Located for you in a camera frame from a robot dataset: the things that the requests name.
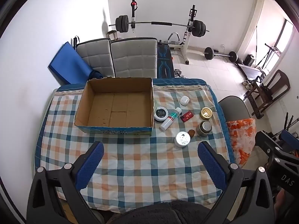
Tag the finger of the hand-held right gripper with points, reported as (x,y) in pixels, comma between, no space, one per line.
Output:
(290,137)
(266,141)

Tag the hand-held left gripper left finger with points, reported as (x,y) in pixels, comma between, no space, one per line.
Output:
(92,165)

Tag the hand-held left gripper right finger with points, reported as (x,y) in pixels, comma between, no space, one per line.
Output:
(211,165)

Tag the metal tin with perforated lid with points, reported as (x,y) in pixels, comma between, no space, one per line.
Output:
(204,128)

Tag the white cream jar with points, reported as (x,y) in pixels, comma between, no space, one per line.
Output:
(182,139)

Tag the round gold tin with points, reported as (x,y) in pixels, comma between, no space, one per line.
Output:
(206,113)

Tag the red card case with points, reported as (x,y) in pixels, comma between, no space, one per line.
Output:
(186,116)

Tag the white tube with teal label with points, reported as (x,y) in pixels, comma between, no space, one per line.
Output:
(170,119)

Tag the cardboard box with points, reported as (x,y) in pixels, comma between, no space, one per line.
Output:
(116,107)

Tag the white jar with black lid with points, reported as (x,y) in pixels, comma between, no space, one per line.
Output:
(161,113)

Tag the person's right hand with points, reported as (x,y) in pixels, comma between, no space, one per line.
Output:
(280,200)

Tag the black folded stand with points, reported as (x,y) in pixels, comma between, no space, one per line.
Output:
(288,121)

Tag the orange floral bag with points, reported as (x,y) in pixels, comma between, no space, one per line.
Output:
(243,140)

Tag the small brown oval object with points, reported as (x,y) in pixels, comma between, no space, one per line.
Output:
(192,133)

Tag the grey round chair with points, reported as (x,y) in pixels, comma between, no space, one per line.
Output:
(233,108)

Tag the plaid tablecloth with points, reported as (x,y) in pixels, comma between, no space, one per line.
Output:
(140,163)

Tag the dark wooden chair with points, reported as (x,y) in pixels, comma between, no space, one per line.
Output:
(278,84)

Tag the small white rounded case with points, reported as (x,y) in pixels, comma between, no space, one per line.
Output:
(184,100)

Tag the person's dark clothing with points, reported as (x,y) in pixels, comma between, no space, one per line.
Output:
(158,213)

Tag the black flat bench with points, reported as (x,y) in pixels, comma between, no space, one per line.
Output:
(251,71)

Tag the small black box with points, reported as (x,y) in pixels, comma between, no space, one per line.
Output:
(249,60)

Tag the black tripod stand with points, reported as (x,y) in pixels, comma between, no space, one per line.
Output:
(268,50)

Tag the short barbell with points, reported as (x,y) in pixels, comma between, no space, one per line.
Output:
(220,54)

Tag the small chrome dumbbell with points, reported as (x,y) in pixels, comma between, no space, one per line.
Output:
(178,72)

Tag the window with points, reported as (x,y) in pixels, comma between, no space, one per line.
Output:
(283,36)

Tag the blue foam mat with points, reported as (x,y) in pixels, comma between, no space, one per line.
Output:
(70,63)

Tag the grey quilted chair back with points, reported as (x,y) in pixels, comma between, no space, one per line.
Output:
(134,57)
(94,56)

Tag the black weight bench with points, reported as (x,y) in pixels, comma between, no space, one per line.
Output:
(165,60)

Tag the white barbell rack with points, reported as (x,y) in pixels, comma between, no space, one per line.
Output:
(186,44)

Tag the small stool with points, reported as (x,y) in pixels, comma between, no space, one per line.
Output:
(112,35)

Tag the barbell with black plates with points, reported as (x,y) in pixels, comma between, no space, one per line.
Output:
(161,23)

